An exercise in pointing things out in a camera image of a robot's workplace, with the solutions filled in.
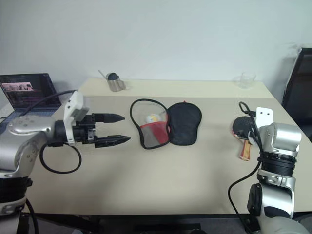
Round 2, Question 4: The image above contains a clear plastic cup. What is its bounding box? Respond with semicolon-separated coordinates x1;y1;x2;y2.
233;72;257;90

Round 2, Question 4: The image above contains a black table tennis paddle case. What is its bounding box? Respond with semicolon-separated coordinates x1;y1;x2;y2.
129;97;203;150

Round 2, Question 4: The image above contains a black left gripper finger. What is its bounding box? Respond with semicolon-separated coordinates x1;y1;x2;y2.
94;113;126;124
93;134;132;149

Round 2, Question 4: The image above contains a black red table tennis paddle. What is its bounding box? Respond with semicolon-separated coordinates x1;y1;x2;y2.
230;116;253;162

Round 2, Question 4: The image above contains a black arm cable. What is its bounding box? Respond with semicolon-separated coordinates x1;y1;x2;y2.
21;90;82;175
228;100;264;234

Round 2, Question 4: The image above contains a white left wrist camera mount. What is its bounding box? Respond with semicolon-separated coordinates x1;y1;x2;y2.
62;91;89;147

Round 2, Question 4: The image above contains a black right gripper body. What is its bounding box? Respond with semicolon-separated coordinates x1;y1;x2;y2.
237;128;255;142

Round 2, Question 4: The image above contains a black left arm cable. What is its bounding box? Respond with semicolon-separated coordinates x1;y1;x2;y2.
21;90;82;175

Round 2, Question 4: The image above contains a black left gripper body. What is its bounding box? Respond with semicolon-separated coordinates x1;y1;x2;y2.
72;113;98;145

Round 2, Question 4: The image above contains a black chair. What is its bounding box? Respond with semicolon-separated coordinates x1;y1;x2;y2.
281;47;312;142

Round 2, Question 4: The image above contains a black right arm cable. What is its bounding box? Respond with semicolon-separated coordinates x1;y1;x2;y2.
228;100;264;234

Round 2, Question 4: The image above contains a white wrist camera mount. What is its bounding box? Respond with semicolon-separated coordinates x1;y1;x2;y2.
62;91;89;147
254;106;274;128

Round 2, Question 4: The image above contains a black robot body cable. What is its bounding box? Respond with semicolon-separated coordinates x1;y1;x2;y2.
25;198;40;234

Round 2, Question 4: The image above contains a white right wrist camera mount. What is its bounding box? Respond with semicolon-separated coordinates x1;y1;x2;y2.
254;106;274;128

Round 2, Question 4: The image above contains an open laptop computer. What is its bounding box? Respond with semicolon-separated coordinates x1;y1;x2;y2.
0;73;63;122

